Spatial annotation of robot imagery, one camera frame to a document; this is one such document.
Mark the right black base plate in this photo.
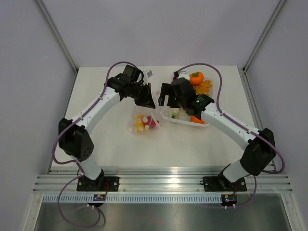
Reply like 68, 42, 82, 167
199, 176, 247, 192

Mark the orange persimmon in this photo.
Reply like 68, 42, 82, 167
189, 72, 204, 86

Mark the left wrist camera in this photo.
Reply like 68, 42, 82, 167
142, 70, 153, 84

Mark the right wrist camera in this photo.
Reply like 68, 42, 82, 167
177, 71, 190, 81

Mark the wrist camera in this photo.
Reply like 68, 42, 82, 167
142, 70, 153, 84
177, 71, 190, 81

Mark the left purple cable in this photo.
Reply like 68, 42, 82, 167
52, 61, 145, 229

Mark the white radish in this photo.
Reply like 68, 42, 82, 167
171, 108, 180, 119

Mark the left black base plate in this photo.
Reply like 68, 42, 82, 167
77, 176, 120, 192

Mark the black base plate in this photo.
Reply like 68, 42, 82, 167
77, 176, 120, 192
199, 176, 247, 192

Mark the white slotted cable duct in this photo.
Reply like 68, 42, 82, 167
42, 193, 222, 204

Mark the clear polka dot zip bag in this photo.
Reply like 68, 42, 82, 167
127, 92, 169, 134

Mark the aluminium rail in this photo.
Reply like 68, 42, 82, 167
33, 167, 293, 194

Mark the orange tangerine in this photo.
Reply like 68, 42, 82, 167
190, 116, 205, 124

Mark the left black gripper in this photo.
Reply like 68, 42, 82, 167
129, 83, 155, 109

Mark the yellow orange mango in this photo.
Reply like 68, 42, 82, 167
134, 115, 147, 132

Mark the white perforated plastic basket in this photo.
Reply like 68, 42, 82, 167
160, 71, 213, 127

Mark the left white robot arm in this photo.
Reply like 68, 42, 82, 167
56, 63, 155, 192

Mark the yellow banana bunch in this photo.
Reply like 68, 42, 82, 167
194, 80, 212, 96

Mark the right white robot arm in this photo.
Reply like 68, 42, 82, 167
158, 77, 276, 191

